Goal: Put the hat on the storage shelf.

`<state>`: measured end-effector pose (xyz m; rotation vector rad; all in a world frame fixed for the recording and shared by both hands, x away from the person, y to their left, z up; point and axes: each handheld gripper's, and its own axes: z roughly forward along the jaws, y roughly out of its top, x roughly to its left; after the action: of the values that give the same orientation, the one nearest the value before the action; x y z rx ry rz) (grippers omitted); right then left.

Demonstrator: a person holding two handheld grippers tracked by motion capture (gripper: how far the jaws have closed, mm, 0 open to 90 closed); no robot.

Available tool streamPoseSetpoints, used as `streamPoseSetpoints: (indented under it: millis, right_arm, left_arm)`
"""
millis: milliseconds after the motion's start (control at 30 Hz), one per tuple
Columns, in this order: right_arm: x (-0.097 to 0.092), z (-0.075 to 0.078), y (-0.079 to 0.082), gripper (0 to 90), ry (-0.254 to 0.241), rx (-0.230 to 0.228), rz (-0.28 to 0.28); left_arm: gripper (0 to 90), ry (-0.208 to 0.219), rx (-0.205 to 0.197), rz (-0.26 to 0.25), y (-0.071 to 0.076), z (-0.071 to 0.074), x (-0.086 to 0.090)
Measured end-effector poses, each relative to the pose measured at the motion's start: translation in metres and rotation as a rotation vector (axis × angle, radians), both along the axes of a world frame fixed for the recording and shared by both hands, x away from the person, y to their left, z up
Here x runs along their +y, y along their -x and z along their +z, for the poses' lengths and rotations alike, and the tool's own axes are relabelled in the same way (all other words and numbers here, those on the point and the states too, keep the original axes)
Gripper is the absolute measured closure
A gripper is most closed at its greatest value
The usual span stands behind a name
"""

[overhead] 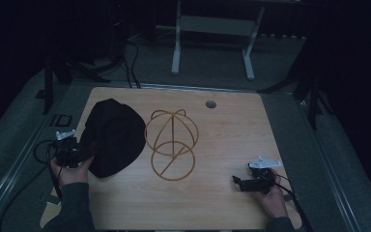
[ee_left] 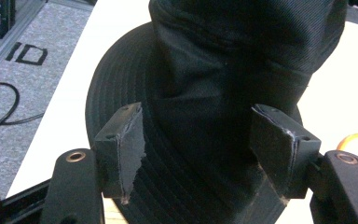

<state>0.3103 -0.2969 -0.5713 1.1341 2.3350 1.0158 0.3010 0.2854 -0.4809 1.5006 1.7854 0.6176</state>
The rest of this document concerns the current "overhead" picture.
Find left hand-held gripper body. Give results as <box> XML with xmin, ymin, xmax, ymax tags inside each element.
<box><xmin>54</xmin><ymin>129</ymin><xmax>84</xmax><ymax>169</ymax></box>

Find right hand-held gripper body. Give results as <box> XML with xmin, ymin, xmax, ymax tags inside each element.
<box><xmin>244</xmin><ymin>156</ymin><xmax>283</xmax><ymax>195</ymax></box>

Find black hat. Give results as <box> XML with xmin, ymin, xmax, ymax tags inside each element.
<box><xmin>78</xmin><ymin>98</ymin><xmax>147</xmax><ymax>179</ymax></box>

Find person's left hand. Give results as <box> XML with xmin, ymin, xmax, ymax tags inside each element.
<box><xmin>49</xmin><ymin>155</ymin><xmax>95</xmax><ymax>189</ymax></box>

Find person's right hand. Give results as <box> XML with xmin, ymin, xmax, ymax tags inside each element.
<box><xmin>252</xmin><ymin>176</ymin><xmax>290</xmax><ymax>220</ymax></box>

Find dark metal stand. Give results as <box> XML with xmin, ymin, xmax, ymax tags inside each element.
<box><xmin>35</xmin><ymin>56</ymin><xmax>112</xmax><ymax>116</ymax></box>
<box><xmin>256</xmin><ymin>72</ymin><xmax>334</xmax><ymax>131</ymax></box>

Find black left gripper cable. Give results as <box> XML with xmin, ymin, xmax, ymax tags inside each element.
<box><xmin>0</xmin><ymin>139</ymin><xmax>64</xmax><ymax>232</ymax></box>

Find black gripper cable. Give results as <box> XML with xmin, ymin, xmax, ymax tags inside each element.
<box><xmin>0</xmin><ymin>139</ymin><xmax>64</xmax><ymax>232</ymax></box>
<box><xmin>272</xmin><ymin>173</ymin><xmax>315</xmax><ymax>232</ymax></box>

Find black rectangular floor frame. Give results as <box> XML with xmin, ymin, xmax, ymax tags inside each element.
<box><xmin>49</xmin><ymin>113</ymin><xmax>73</xmax><ymax>128</ymax></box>

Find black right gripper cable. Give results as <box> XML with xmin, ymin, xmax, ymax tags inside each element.
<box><xmin>272</xmin><ymin>173</ymin><xmax>315</xmax><ymax>232</ymax></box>

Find golden wire hat stand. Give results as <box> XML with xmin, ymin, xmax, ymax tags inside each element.
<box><xmin>144</xmin><ymin>108</ymin><xmax>200</xmax><ymax>182</ymax></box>

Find black floor cables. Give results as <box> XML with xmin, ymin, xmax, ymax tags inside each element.
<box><xmin>121</xmin><ymin>38</ymin><xmax>142</xmax><ymax>89</ymax></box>

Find white table frame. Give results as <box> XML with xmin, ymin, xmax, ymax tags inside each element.
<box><xmin>170</xmin><ymin>0</ymin><xmax>267</xmax><ymax>81</ymax></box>

